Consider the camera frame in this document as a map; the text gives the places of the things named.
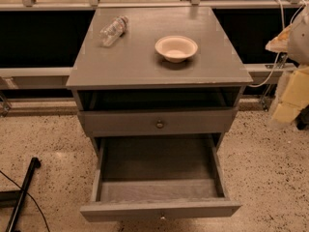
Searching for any clear plastic water bottle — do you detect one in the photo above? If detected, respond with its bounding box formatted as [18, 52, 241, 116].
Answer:
[99, 15, 128, 47]

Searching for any white hanging cable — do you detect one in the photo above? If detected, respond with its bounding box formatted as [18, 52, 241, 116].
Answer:
[247, 0, 307, 89]

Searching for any black floor cable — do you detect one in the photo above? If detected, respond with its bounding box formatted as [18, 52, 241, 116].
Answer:
[0, 170, 51, 232]

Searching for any white paper bowl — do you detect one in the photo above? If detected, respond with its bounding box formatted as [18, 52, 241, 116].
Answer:
[154, 36, 198, 63]

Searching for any grey upper drawer with knob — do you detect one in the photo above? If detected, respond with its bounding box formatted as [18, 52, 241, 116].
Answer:
[78, 108, 238, 137]

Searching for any grey wooden nightstand cabinet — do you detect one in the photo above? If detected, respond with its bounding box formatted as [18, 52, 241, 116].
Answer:
[66, 6, 254, 157]

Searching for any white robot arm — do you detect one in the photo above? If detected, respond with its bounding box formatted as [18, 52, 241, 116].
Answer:
[266, 6, 309, 124]

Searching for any metal railing frame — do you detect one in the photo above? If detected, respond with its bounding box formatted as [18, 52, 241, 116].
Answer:
[1, 0, 308, 91]

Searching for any black metal stand leg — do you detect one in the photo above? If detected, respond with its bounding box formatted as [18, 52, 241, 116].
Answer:
[0, 158, 41, 232]

